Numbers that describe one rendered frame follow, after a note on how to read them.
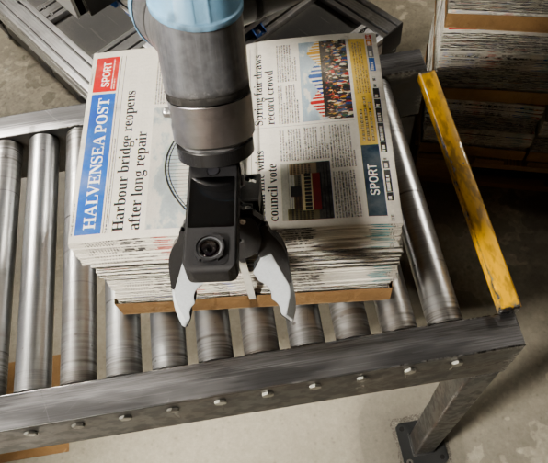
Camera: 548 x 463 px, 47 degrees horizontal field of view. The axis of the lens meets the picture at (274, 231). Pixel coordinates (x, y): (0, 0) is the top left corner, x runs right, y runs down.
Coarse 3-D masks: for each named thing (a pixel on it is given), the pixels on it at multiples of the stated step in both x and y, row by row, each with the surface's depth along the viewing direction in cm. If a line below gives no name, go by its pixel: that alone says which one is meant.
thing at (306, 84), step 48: (288, 48) 80; (336, 48) 79; (288, 96) 76; (336, 96) 75; (384, 96) 75; (288, 144) 73; (336, 144) 72; (384, 144) 72; (288, 192) 70; (336, 192) 69; (384, 192) 69; (288, 240) 70; (336, 240) 70; (384, 240) 71; (336, 288) 83
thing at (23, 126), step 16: (384, 64) 108; (400, 64) 108; (416, 64) 108; (400, 80) 108; (416, 80) 109; (400, 96) 112; (416, 96) 113; (32, 112) 109; (48, 112) 109; (64, 112) 108; (80, 112) 108; (400, 112) 116; (416, 112) 117; (0, 128) 108; (16, 128) 108; (32, 128) 107; (48, 128) 107; (64, 128) 107; (64, 144) 110; (64, 160) 114
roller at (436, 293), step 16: (384, 80) 107; (400, 128) 102; (400, 144) 100; (400, 160) 98; (400, 176) 97; (416, 176) 97; (400, 192) 96; (416, 192) 95; (416, 208) 94; (416, 224) 93; (432, 224) 93; (416, 240) 92; (432, 240) 91; (416, 256) 91; (432, 256) 90; (416, 272) 90; (432, 272) 89; (448, 272) 90; (432, 288) 88; (448, 288) 87; (432, 304) 87; (448, 304) 86; (432, 320) 86; (448, 320) 85
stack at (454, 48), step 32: (448, 0) 137; (480, 0) 130; (512, 0) 129; (544, 0) 128; (448, 32) 138; (480, 32) 137; (512, 32) 136; (448, 64) 147; (480, 64) 145; (512, 64) 143; (544, 64) 142; (416, 128) 199; (480, 128) 166; (512, 128) 164; (544, 128) 161; (416, 160) 184; (480, 160) 176; (512, 160) 177
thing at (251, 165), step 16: (256, 48) 81; (256, 64) 79; (256, 80) 78; (256, 96) 77; (256, 112) 76; (256, 128) 74; (256, 144) 73; (256, 160) 72; (256, 256) 74; (240, 272) 78; (240, 288) 83; (256, 288) 83
